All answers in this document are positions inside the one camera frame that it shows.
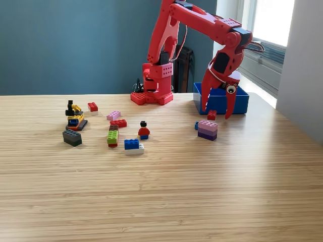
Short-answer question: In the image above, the blue plastic bin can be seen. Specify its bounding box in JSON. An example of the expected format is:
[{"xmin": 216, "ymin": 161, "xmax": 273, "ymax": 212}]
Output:
[{"xmin": 193, "ymin": 82, "xmax": 250, "ymax": 115}]

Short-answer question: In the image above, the black chair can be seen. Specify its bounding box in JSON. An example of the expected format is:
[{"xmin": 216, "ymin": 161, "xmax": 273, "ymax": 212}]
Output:
[{"xmin": 173, "ymin": 44, "xmax": 196, "ymax": 93}]

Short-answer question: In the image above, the pink purple brick stack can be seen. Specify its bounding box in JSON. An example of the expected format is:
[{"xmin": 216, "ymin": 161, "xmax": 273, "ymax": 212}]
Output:
[{"xmin": 197, "ymin": 119, "xmax": 219, "ymax": 142}]

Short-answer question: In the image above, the grey window vent grille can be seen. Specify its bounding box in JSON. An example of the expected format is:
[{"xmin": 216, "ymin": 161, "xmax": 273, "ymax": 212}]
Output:
[{"xmin": 242, "ymin": 34, "xmax": 287, "ymax": 67}]

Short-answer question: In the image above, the toy figure red shirt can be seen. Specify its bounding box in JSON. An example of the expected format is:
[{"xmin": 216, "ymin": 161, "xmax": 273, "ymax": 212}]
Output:
[{"xmin": 137, "ymin": 120, "xmax": 151, "ymax": 141}]

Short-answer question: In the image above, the blue on white brick stack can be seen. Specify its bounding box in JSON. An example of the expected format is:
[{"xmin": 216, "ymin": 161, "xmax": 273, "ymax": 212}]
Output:
[{"xmin": 124, "ymin": 139, "xmax": 145, "ymax": 155}]

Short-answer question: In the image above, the green brown red brick stack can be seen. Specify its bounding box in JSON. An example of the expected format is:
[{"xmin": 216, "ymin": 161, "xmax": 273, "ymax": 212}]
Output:
[{"xmin": 106, "ymin": 124, "xmax": 120, "ymax": 148}]

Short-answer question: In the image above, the red on white brick stack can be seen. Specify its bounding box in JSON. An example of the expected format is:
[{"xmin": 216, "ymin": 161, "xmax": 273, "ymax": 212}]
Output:
[{"xmin": 87, "ymin": 102, "xmax": 99, "ymax": 117}]

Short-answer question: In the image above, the yellow toy digger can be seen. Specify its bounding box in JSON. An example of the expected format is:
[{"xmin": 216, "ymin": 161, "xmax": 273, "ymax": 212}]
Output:
[{"xmin": 65, "ymin": 100, "xmax": 88, "ymax": 131}]

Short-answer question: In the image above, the dark grey brick stack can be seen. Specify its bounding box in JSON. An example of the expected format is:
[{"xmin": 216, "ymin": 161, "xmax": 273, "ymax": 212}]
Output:
[{"xmin": 62, "ymin": 129, "xmax": 83, "ymax": 147}]

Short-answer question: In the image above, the white window frame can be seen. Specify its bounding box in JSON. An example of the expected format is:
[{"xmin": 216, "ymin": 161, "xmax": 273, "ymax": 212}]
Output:
[{"xmin": 231, "ymin": 0, "xmax": 295, "ymax": 103}]

